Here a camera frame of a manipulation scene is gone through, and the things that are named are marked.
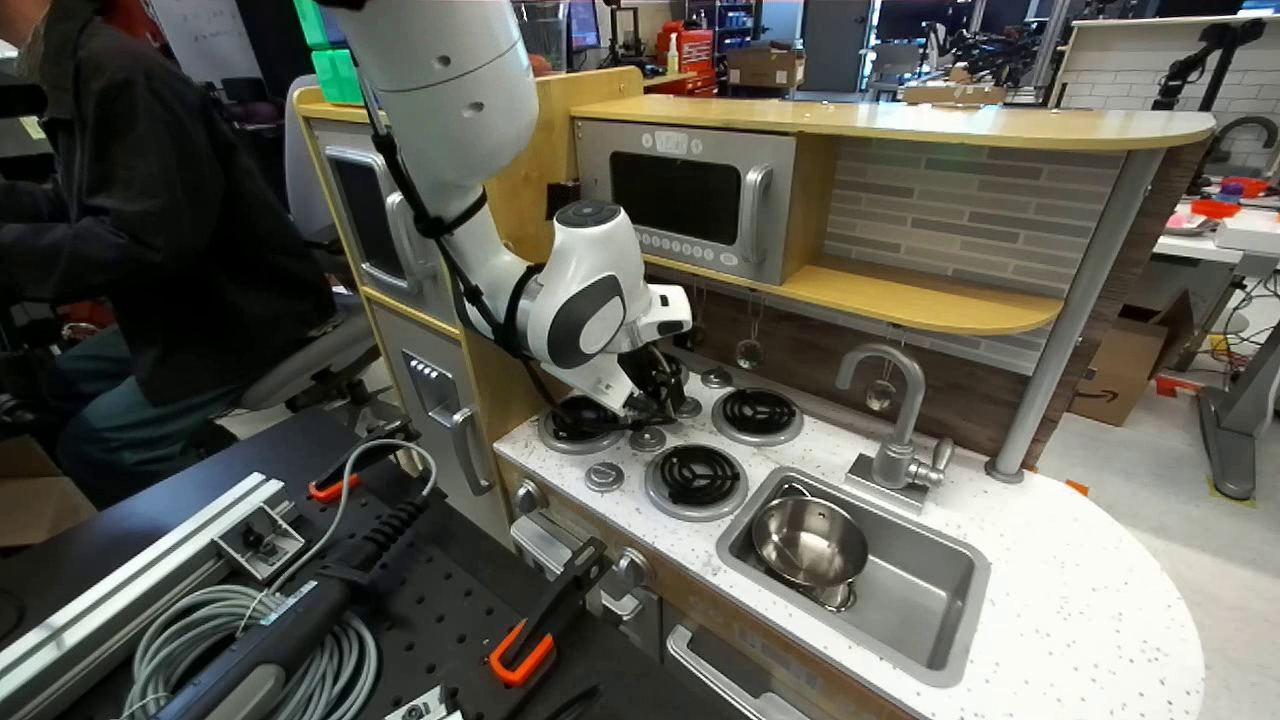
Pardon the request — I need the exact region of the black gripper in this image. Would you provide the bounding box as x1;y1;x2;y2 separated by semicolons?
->
614;331;694;421

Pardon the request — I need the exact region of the black stove burner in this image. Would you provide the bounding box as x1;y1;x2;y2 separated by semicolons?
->
538;392;631;454
709;382;810;447
642;439;753;524

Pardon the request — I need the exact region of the grey toy microwave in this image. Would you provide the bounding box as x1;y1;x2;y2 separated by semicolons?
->
573;117;800;286

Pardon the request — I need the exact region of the silver metal pot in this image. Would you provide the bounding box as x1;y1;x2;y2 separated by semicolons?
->
739;486;872;596

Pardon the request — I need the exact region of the grey toy faucet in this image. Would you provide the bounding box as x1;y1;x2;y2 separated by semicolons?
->
833;338;958;509

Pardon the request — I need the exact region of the wooden toy kitchen unit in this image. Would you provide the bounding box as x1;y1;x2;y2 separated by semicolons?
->
283;64;1219;720

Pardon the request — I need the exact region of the grey lower oven panel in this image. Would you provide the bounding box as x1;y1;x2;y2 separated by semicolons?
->
395;338;501;503

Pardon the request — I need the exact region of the black bar clamp orange grip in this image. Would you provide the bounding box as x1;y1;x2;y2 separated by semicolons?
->
482;513;674;690

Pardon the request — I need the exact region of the grey sink basin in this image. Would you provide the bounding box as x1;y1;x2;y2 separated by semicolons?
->
712;464;993;690

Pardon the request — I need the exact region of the grey kitchen support pole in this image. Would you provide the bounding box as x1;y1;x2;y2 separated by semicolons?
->
985;149;1163;486

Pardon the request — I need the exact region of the green plastic block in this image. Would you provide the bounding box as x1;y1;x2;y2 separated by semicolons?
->
287;0;334;50
309;42;374;111

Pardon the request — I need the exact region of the brown cardboard box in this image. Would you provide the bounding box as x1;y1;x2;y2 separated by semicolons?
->
1066;286;1200;430

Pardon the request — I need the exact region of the person in dark jacket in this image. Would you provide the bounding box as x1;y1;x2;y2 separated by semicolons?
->
0;0;345;513

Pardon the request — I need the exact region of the black floor stand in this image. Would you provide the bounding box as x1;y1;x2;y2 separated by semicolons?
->
1189;312;1280;509

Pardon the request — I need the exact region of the grey microwave handle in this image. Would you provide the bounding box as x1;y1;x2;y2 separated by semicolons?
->
736;158;775;275

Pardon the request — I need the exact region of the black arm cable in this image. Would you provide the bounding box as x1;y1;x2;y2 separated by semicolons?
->
363;111;564;402

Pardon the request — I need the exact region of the grey cabinet door handle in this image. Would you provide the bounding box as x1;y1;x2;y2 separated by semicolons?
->
661;621;779;717

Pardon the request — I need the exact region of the grey oven door handle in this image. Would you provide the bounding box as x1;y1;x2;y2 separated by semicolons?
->
379;186;418;291

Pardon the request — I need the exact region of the small orange handled clamp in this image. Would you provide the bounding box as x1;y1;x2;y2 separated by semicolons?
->
299;442;413;513

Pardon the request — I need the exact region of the metal corner bracket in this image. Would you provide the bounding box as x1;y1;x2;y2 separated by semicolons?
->
212;500;314;589

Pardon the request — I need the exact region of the black ribbed cable connector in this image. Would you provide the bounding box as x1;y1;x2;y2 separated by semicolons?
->
158;491;440;720

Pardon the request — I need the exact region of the grey cable bundle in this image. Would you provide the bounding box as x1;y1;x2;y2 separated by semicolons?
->
118;437;444;720

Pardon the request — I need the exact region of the aluminium extrusion rail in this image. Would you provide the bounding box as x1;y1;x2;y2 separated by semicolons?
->
0;467;291;717

